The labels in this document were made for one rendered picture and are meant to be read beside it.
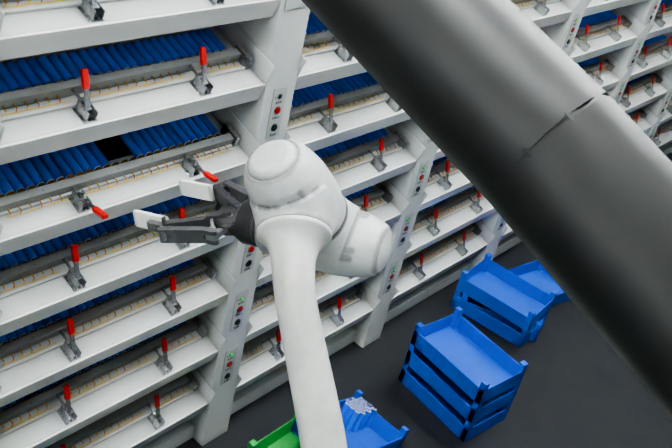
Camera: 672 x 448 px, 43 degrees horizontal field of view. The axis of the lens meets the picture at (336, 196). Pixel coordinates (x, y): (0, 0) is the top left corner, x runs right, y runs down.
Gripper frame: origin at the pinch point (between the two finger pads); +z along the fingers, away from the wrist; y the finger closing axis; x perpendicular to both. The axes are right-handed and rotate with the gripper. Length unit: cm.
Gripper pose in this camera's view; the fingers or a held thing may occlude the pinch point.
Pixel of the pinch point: (166, 203)
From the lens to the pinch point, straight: 146.6
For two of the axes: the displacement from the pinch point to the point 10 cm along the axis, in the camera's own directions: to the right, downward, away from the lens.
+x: -0.7, -8.9, -4.6
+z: -8.7, -1.6, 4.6
